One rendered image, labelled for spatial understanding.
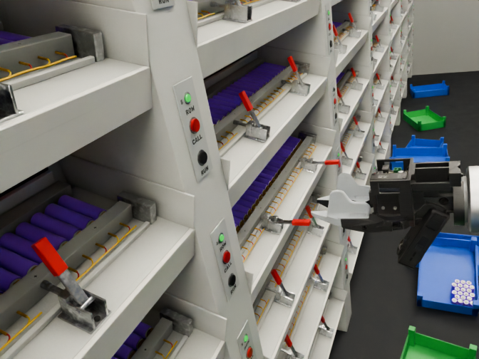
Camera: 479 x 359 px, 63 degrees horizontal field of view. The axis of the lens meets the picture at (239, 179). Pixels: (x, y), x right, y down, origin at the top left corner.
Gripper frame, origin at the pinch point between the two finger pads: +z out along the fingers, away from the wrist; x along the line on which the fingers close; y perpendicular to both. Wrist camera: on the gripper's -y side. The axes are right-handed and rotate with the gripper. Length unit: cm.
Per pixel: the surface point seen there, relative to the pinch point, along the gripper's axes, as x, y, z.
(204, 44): 8.7, 29.9, 8.0
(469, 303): -69, -82, -23
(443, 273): -84, -83, -14
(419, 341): -51, -85, -7
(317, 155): -42.0, -9.0, 13.5
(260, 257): 1.8, -9.3, 12.9
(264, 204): -10.7, -5.6, 16.1
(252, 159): 0.6, 10.2, 10.0
